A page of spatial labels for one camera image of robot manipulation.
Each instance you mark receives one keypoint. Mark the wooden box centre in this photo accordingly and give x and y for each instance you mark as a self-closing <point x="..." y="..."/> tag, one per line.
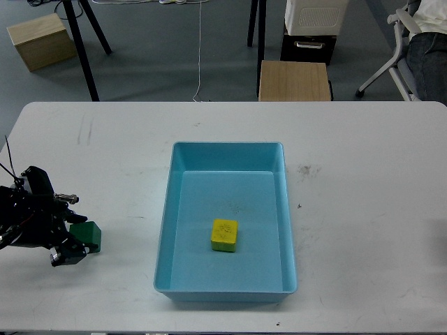
<point x="289" y="81"/>

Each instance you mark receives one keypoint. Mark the white appliance box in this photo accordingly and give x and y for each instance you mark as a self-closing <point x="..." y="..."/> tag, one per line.
<point x="314" y="18"/>

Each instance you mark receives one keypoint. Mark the yellow block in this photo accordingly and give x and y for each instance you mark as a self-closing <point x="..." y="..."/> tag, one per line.
<point x="224" y="235"/>

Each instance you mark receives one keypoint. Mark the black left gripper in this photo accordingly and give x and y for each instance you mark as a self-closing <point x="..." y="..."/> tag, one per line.
<point x="38" y="228"/>

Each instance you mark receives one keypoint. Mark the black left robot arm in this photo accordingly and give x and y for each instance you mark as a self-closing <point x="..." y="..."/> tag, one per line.
<point x="18" y="198"/>

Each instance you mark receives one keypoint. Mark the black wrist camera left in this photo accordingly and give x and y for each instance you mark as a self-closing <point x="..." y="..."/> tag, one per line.
<point x="37" y="183"/>

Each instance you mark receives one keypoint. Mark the white office chair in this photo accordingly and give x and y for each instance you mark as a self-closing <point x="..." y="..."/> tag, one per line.
<point x="403" y="25"/>

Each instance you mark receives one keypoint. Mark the green block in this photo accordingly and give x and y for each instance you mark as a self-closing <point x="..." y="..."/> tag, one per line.
<point x="88" y="233"/>

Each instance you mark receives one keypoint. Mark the blue plastic bin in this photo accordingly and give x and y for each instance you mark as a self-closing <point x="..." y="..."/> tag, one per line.
<point x="241" y="181"/>

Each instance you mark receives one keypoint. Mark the seated person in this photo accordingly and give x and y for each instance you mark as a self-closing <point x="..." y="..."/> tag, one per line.
<point x="426" y="55"/>

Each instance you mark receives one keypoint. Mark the light wooden box left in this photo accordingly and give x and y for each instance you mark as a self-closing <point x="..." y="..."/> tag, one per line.
<point x="42" y="42"/>

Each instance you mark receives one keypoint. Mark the black drawer box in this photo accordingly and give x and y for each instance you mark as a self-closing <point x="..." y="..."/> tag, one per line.
<point x="304" y="48"/>

